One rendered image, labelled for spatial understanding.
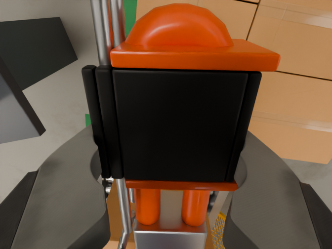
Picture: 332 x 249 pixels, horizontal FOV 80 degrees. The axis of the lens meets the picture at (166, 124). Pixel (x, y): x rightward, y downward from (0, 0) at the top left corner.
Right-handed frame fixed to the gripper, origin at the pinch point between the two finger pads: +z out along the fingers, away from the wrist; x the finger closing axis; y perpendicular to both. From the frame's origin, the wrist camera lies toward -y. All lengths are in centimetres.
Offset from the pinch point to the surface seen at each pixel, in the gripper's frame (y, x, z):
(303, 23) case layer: -3, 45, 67
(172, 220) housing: 9.3, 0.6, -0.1
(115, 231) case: 60, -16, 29
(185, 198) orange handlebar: 6.5, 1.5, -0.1
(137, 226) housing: 9.3, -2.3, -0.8
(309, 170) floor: 111, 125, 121
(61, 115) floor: 66, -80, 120
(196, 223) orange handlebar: 8.8, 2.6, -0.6
